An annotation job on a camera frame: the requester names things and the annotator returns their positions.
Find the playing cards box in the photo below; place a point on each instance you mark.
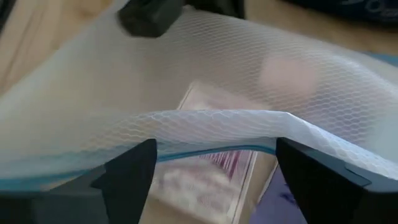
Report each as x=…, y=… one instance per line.
x=202, y=186

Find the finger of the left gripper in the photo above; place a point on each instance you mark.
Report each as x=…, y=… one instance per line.
x=149, y=18
x=224, y=6

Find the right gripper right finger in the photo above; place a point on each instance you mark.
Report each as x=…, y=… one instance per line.
x=326, y=199

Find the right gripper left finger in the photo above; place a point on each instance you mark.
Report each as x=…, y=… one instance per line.
x=124, y=193

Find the clear mesh zip pouch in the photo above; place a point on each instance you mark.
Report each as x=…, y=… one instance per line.
x=217, y=62

